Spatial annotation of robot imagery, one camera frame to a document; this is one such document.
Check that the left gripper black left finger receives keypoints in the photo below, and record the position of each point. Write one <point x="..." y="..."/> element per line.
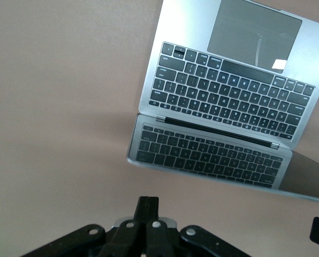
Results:
<point x="122" y="241"/>

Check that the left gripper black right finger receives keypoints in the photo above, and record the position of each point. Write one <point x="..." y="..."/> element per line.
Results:
<point x="162" y="241"/>

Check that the grey aluminium laptop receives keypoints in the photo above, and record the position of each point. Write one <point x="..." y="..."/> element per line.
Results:
<point x="229" y="93"/>

